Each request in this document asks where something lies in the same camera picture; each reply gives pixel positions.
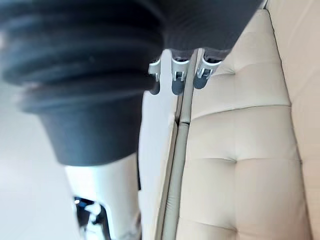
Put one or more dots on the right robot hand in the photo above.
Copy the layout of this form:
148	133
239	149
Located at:
82	62

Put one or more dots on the beige tufted leather seat cushion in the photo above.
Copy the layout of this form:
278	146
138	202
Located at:
250	85
250	187

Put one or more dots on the beige leather sofa backrest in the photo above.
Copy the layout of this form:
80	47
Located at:
301	75

